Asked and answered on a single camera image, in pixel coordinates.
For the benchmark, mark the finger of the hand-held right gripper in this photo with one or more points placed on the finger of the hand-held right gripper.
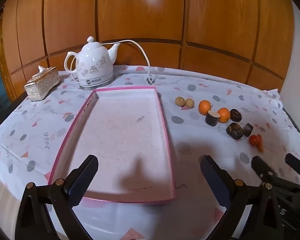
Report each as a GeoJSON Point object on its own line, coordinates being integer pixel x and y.
{"type": "Point", "coordinates": [297, 166]}
{"type": "Point", "coordinates": [261, 167]}

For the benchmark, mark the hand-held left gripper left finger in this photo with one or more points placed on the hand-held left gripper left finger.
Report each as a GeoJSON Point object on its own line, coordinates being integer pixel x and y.
{"type": "Point", "coordinates": [83, 177]}

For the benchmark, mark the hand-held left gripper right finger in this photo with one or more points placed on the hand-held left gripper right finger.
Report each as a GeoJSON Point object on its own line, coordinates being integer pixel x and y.
{"type": "Point", "coordinates": [214, 180]}

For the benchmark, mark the pink shallow tray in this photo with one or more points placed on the pink shallow tray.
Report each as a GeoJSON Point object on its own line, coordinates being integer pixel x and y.
{"type": "Point", "coordinates": [122, 135]}

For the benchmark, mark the dark purple passion fruit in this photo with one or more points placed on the dark purple passion fruit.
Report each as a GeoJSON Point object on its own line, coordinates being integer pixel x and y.
{"type": "Point", "coordinates": [234, 131]}
{"type": "Point", "coordinates": [235, 115]}

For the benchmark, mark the orange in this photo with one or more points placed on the orange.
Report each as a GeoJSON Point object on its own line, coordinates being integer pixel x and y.
{"type": "Point", "coordinates": [205, 107]}
{"type": "Point", "coordinates": [224, 115]}

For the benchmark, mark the tan longan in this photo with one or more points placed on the tan longan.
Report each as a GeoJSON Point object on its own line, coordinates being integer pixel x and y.
{"type": "Point", "coordinates": [189, 102]}
{"type": "Point", "coordinates": [180, 101]}

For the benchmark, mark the small orange carrot piece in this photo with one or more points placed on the small orange carrot piece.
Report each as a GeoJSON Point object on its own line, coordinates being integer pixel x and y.
{"type": "Point", "coordinates": [260, 145]}

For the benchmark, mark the red cherry tomato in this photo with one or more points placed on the red cherry tomato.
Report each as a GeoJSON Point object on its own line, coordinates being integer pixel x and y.
{"type": "Point", "coordinates": [253, 140]}

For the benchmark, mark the patterned white tablecloth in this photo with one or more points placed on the patterned white tablecloth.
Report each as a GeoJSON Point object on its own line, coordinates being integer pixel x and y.
{"type": "Point", "coordinates": [202, 90]}

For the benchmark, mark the silver kettle base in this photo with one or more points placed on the silver kettle base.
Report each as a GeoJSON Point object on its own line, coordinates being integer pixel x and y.
{"type": "Point", "coordinates": [97, 87]}

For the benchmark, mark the white floral ceramic kettle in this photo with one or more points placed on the white floral ceramic kettle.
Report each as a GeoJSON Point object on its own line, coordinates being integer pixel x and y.
{"type": "Point", "coordinates": [93, 60]}

